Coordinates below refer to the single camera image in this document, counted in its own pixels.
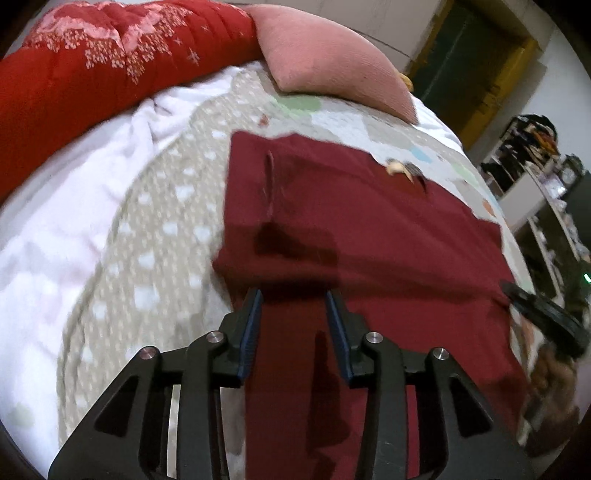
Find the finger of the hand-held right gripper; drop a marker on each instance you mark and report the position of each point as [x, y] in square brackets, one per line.
[545, 318]

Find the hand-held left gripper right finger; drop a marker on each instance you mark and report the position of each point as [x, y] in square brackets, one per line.
[339, 341]

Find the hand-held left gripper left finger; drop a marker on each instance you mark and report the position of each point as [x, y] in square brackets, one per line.
[249, 341]

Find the maroon sweater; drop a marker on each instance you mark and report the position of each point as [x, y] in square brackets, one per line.
[369, 230]

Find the white storage shelf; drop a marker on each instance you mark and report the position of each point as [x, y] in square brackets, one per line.
[531, 184]

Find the beige dotted quilted bedspread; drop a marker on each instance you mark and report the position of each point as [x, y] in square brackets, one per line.
[161, 230]

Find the white fleece blanket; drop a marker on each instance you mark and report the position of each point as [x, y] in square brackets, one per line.
[46, 254]

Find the red floral quilt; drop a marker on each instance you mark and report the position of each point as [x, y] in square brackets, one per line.
[69, 92]

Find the green door with yellow frame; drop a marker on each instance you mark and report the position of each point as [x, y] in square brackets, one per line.
[471, 69]

